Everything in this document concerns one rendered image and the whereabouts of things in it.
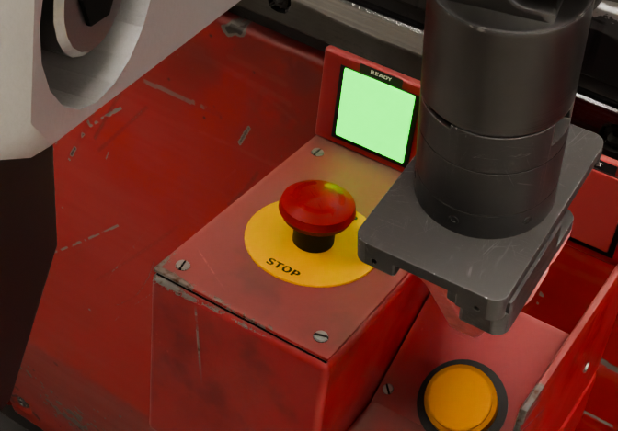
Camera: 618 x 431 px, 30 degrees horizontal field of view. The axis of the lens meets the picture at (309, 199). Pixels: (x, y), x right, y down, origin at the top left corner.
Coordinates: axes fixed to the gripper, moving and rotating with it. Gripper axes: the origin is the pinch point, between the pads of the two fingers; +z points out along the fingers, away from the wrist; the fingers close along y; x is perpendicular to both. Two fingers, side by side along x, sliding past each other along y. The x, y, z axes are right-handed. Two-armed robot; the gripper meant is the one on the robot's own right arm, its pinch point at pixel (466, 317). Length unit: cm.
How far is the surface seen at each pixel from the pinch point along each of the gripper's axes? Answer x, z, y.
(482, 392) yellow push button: -0.9, 7.5, 1.3
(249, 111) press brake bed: 25.5, 14.3, 18.2
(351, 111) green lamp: 12.5, 1.7, 10.7
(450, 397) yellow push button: 0.5, 7.9, 0.4
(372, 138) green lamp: 11.0, 2.8, 10.4
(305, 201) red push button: 10.1, -0.4, 2.0
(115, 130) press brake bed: 38.5, 21.9, 17.1
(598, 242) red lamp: -2.8, 3.2, 10.2
